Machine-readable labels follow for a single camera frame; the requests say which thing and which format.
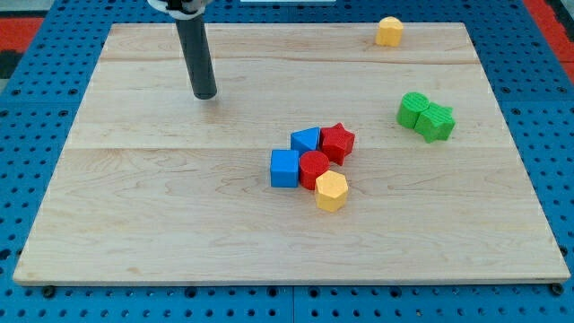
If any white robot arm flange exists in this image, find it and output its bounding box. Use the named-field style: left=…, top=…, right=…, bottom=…
left=147, top=0, right=213, bottom=20

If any blue cube block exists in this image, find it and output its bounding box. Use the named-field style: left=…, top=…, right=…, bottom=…
left=270, top=150, right=299, bottom=188

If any yellow hexagon block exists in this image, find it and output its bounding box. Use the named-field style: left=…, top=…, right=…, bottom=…
left=315, top=170, right=349, bottom=212

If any red cylinder block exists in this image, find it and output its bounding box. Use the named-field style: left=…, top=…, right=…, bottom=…
left=299, top=151, right=330, bottom=190

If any blue triangle block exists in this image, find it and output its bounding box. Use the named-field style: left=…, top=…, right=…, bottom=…
left=291, top=127, right=320, bottom=154

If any red star block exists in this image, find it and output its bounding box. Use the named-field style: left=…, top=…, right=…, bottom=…
left=319, top=123, right=355, bottom=166

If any green cylinder block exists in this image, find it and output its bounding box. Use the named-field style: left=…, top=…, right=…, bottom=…
left=396, top=92, right=430, bottom=129

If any green star block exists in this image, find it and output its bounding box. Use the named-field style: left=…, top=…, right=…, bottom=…
left=414, top=102, right=456, bottom=143

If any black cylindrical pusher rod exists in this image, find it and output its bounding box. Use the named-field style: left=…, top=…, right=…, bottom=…
left=176, top=14, right=217, bottom=100

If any yellow heart block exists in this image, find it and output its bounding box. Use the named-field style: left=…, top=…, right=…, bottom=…
left=375, top=16, right=404, bottom=47

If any wooden board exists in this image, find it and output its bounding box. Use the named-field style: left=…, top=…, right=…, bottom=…
left=13, top=22, right=570, bottom=286

